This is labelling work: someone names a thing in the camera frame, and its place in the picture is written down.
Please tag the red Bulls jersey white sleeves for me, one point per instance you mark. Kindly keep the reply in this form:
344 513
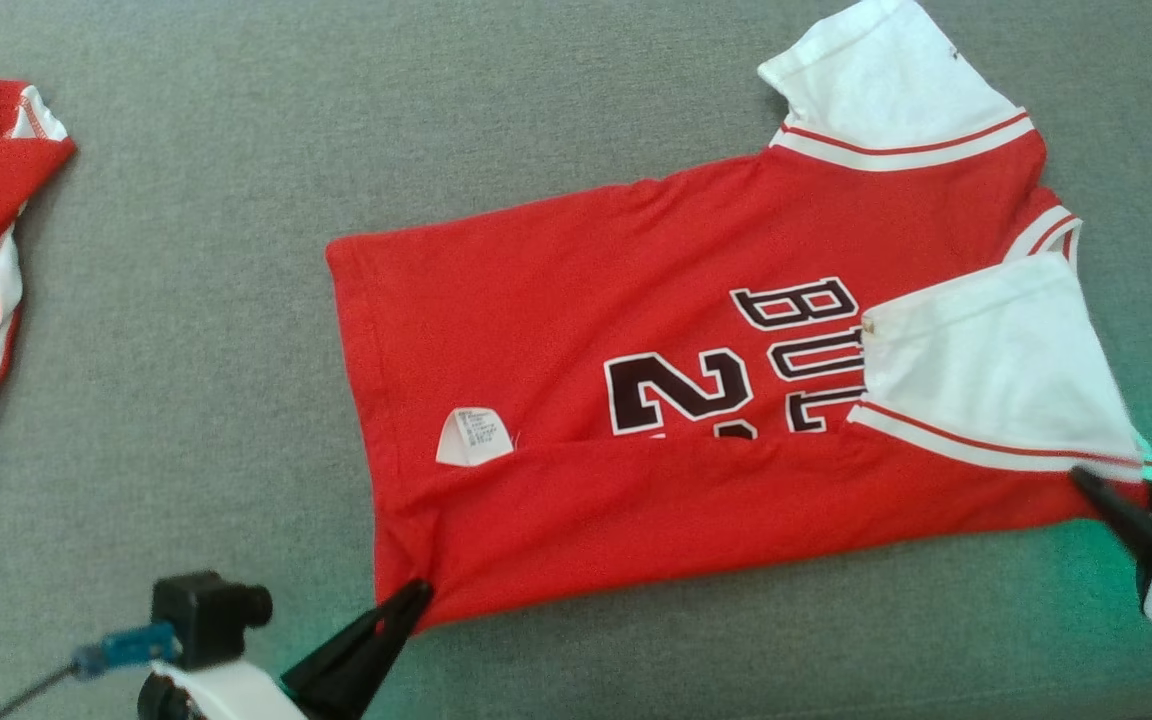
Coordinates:
536 300

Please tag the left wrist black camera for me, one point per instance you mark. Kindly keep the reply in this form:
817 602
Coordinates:
201 615

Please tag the grey sofa seat cushion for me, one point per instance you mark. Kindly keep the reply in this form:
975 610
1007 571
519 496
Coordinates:
186 350

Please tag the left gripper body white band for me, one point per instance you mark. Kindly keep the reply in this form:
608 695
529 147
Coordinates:
226 695

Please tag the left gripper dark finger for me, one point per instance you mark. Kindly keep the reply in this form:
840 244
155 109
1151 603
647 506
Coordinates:
376 680
356 645

